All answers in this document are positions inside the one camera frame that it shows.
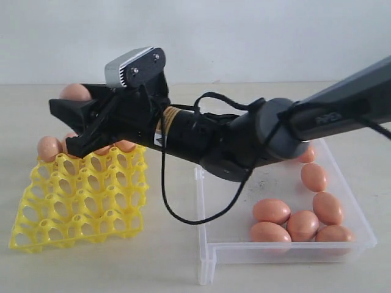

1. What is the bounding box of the brown egg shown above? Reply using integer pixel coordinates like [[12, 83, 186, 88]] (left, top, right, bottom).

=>
[[286, 210, 320, 242], [62, 131, 79, 150], [37, 136, 62, 162], [60, 84, 92, 101], [94, 145, 111, 156], [114, 140, 136, 153], [250, 222, 292, 243], [252, 198, 291, 225], [312, 192, 345, 225], [298, 145, 316, 164], [301, 163, 327, 192], [315, 225, 356, 256]]

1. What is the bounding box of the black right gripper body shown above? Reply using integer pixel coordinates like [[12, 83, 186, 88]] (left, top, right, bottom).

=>
[[99, 74, 170, 151]]

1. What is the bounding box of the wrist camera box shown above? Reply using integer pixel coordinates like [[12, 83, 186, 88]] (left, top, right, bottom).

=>
[[104, 46, 166, 88]]

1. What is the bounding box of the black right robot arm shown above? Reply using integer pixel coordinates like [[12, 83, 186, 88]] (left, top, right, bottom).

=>
[[49, 51, 390, 182]]

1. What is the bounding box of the clear plastic bin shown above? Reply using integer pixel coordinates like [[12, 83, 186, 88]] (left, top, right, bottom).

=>
[[198, 139, 377, 285]]

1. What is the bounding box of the yellow plastic egg tray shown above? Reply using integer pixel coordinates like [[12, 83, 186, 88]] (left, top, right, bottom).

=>
[[9, 146, 148, 253]]

